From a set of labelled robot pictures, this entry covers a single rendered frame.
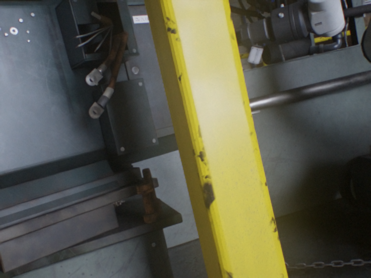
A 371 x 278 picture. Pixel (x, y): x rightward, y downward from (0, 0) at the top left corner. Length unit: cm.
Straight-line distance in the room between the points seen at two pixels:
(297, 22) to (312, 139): 76
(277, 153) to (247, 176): 106
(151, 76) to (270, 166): 80
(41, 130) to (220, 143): 42
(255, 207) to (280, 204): 107
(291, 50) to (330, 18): 79
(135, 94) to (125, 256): 35
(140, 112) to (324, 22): 49
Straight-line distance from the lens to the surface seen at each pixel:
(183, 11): 58
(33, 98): 87
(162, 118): 99
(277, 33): 107
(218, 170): 58
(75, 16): 86
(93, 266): 90
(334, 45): 187
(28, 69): 89
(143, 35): 101
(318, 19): 107
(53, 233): 83
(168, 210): 91
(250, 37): 107
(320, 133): 175
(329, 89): 167
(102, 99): 80
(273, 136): 164
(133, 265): 91
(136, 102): 89
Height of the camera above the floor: 50
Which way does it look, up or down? 5 degrees down
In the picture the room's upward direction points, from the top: 13 degrees counter-clockwise
